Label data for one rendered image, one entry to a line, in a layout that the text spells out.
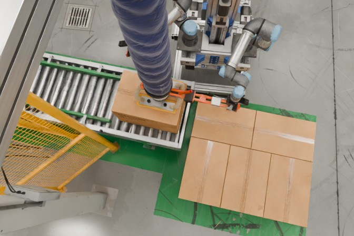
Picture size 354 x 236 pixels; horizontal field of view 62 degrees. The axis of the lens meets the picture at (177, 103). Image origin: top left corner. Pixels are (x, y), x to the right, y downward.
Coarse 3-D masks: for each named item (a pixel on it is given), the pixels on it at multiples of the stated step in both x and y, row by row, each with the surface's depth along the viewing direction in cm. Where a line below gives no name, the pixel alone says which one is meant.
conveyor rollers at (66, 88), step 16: (64, 64) 315; (80, 80) 312; (96, 80) 310; (112, 80) 309; (48, 96) 307; (64, 96) 305; (80, 96) 304; (96, 96) 304; (112, 112) 299; (144, 128) 294
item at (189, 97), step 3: (186, 90) 233; (192, 90) 232; (189, 93) 232; (192, 93) 232; (183, 96) 230; (186, 96) 232; (189, 96) 232; (192, 96) 231; (183, 99) 232; (186, 99) 230; (189, 99) 231; (192, 99) 231; (189, 102) 234; (192, 102) 235
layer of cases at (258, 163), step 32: (192, 128) 293; (224, 128) 292; (256, 128) 291; (288, 128) 290; (192, 160) 284; (224, 160) 283; (256, 160) 282; (288, 160) 282; (192, 192) 275; (224, 192) 275; (256, 192) 274; (288, 192) 273
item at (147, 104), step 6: (144, 96) 245; (138, 102) 244; (144, 102) 244; (150, 102) 243; (162, 102) 243; (168, 102) 243; (174, 102) 244; (150, 108) 244; (156, 108) 243; (162, 108) 242; (168, 108) 242
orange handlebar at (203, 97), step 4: (140, 84) 236; (172, 88) 234; (180, 96) 233; (200, 96) 232; (204, 96) 232; (208, 96) 232; (196, 100) 232; (200, 100) 231; (204, 100) 231; (224, 100) 231; (220, 104) 230
